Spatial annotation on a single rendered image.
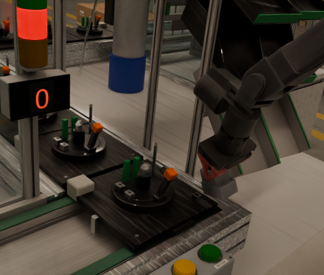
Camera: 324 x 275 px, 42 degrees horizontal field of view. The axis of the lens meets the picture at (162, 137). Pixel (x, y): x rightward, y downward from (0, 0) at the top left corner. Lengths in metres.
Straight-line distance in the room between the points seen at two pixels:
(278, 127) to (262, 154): 0.13
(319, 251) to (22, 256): 0.67
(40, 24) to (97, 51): 1.46
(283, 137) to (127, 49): 0.82
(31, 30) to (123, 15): 1.01
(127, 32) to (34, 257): 1.11
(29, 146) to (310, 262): 0.67
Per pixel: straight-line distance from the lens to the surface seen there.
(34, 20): 0.77
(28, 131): 0.88
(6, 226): 0.91
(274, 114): 1.22
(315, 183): 1.38
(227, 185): 0.88
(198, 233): 0.90
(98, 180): 1.00
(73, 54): 2.15
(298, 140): 1.23
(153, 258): 0.82
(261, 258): 1.02
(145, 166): 0.91
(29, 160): 0.91
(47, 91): 0.81
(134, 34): 1.77
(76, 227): 0.94
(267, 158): 1.11
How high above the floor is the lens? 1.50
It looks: 26 degrees down
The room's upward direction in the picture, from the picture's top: 7 degrees clockwise
